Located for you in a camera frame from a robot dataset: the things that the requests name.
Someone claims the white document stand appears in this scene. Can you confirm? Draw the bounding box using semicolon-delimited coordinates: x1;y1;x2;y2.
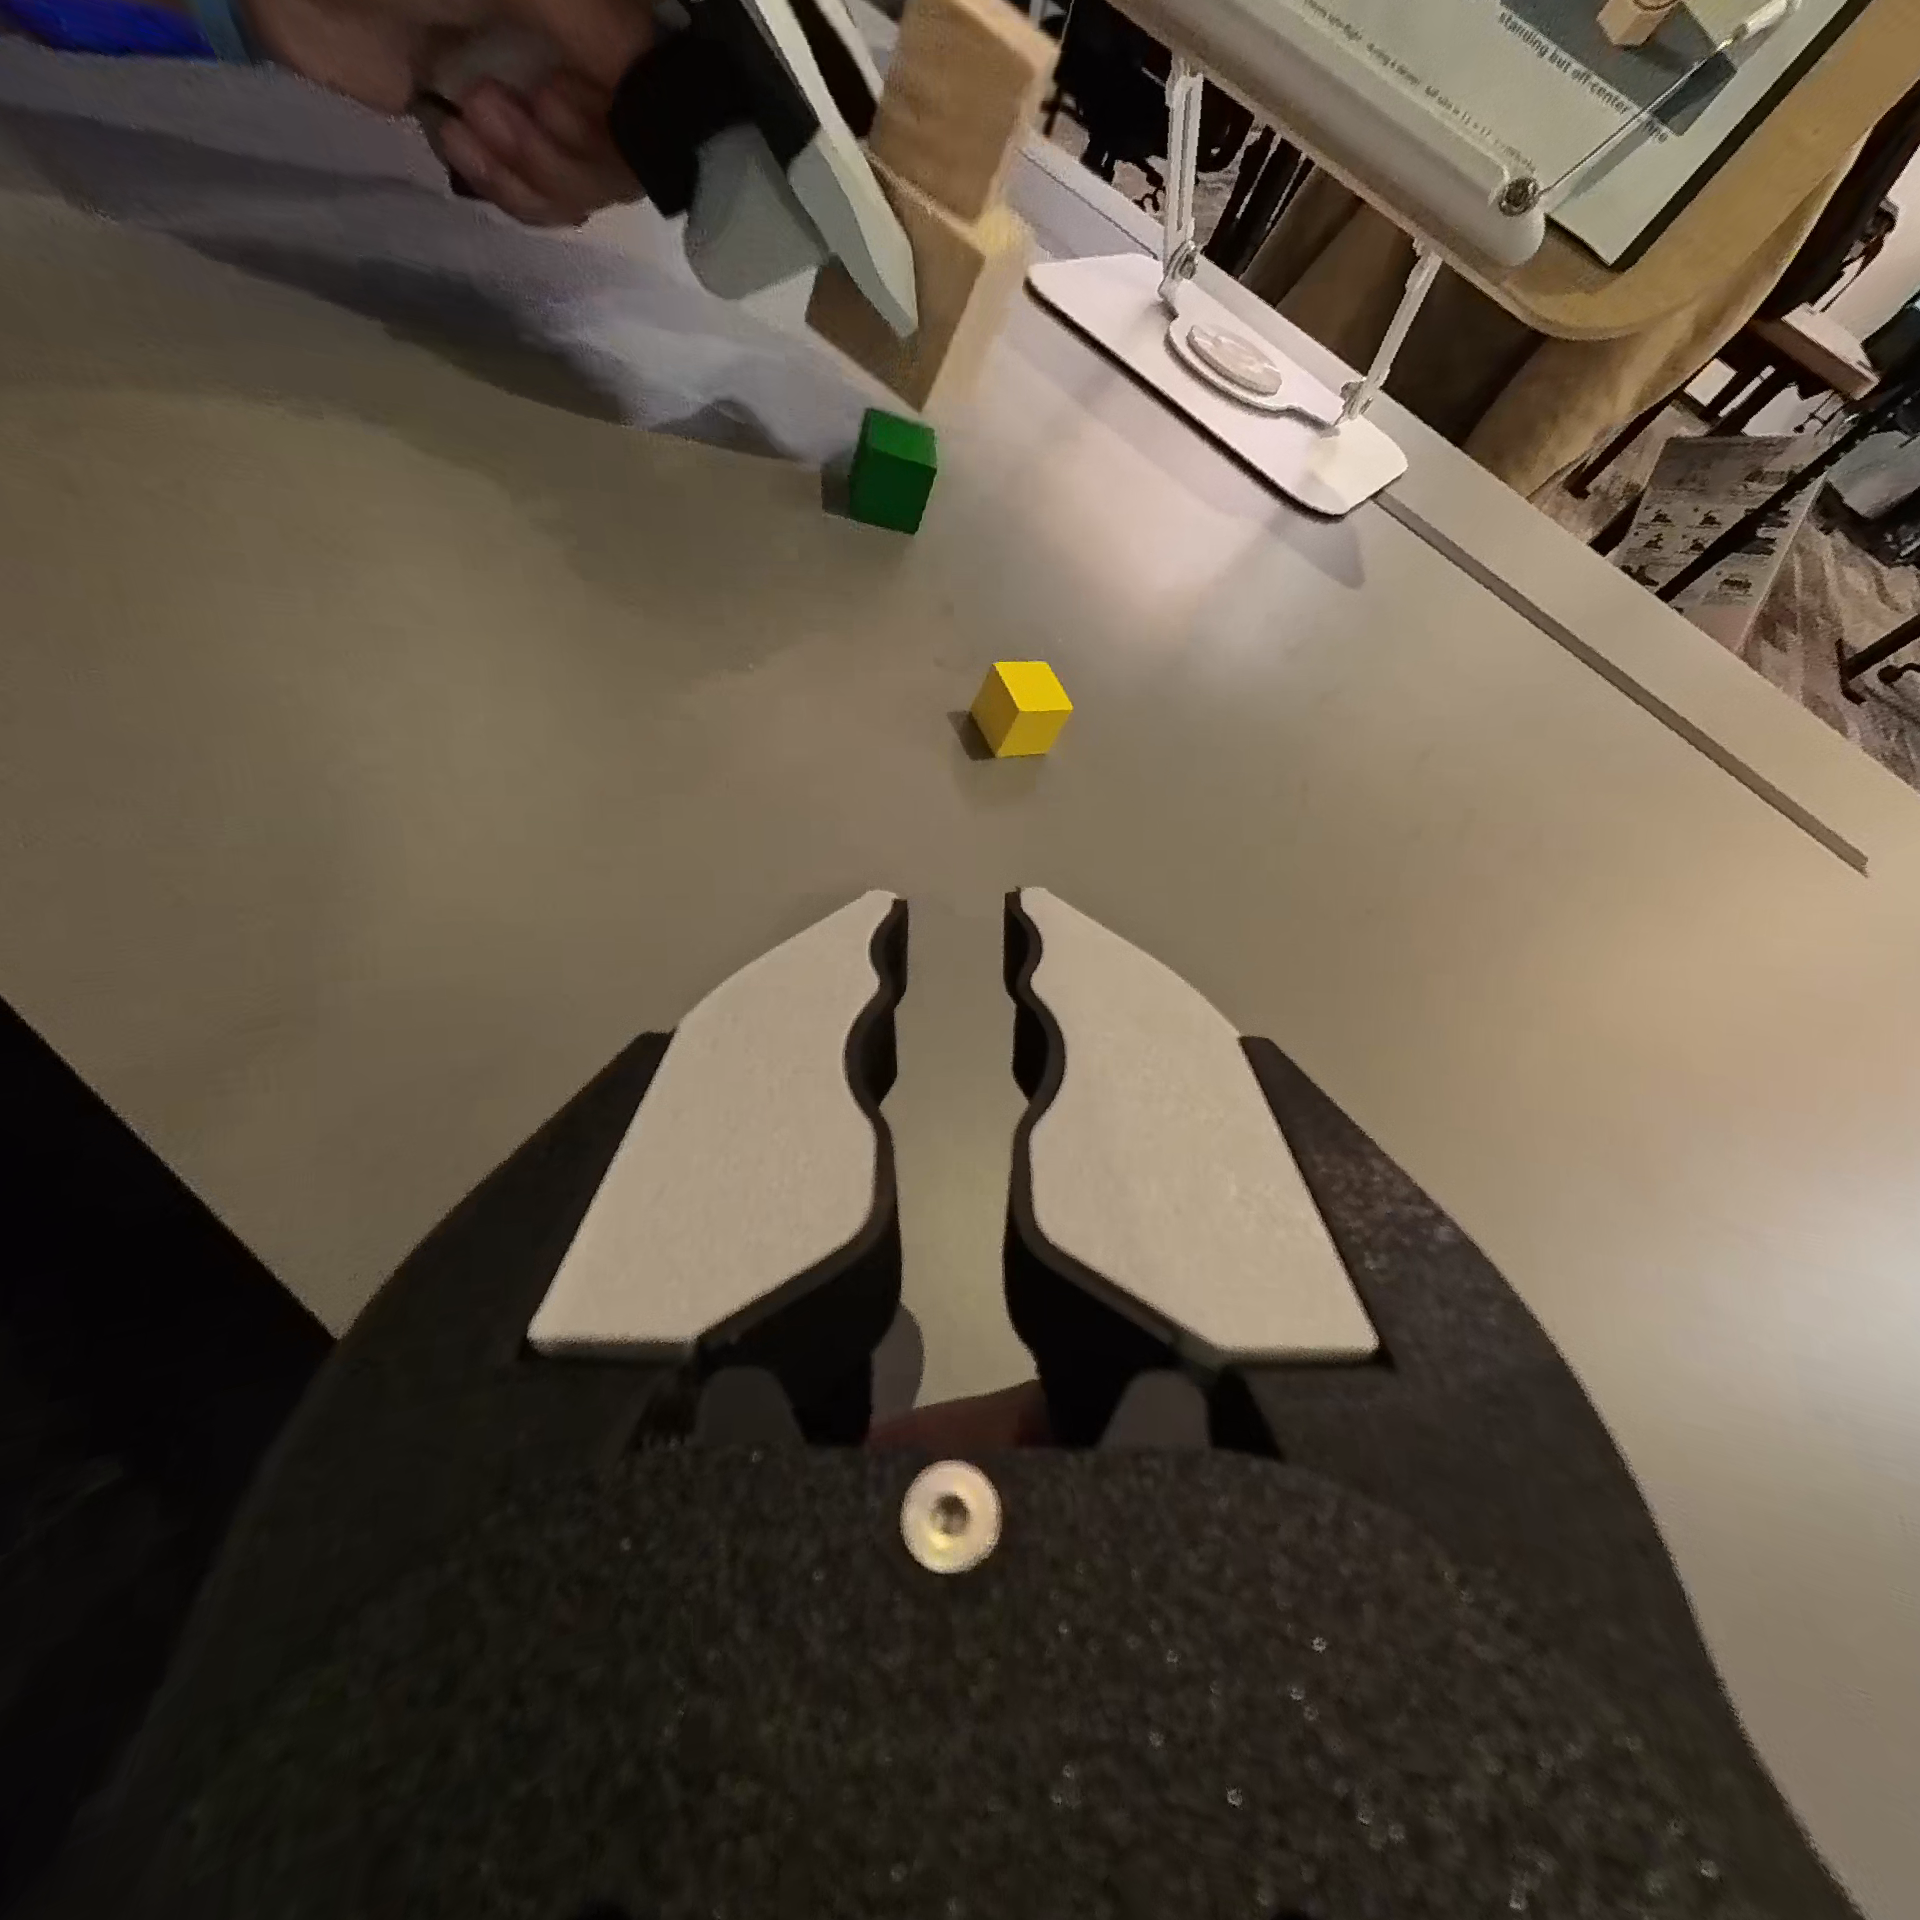
1029;0;1877;519

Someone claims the printed instruction sheet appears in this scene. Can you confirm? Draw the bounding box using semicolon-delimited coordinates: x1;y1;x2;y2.
1290;0;1877;274

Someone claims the instruction sign on stand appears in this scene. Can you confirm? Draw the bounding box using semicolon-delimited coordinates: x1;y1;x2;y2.
1246;0;1920;497

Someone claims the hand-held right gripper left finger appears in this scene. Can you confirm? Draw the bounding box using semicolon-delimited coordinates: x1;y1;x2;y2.
524;889;909;1443

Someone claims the person's left hand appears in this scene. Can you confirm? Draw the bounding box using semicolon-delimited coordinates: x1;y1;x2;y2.
247;0;654;226

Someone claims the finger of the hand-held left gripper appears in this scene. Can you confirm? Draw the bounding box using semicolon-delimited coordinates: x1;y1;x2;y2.
826;0;896;142
684;0;921;337

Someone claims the white black-patterned cloth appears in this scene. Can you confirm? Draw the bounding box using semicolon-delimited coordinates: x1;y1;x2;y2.
1620;436;1823;654

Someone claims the large plain wooden cube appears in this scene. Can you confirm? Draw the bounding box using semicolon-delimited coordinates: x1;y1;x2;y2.
808;201;1029;413

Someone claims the blue plastic bin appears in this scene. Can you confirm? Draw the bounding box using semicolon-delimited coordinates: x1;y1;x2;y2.
0;0;247;62

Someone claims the small yellow wooden cube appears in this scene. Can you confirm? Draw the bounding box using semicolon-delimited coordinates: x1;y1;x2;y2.
969;660;1076;759

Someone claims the person's dark clothing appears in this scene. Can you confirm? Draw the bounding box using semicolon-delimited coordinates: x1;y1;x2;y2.
0;997;337;1920

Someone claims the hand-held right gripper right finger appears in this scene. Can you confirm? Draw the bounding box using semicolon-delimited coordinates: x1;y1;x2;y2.
1003;886;1381;1443

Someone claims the medium plain wooden cube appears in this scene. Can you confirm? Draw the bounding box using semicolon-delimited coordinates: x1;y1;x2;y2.
871;0;1064;210

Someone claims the grey desk cable cover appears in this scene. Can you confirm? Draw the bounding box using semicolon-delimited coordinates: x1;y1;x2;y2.
1372;489;1873;876

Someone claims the green wooden cube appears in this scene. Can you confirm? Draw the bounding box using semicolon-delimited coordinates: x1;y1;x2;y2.
848;410;938;535

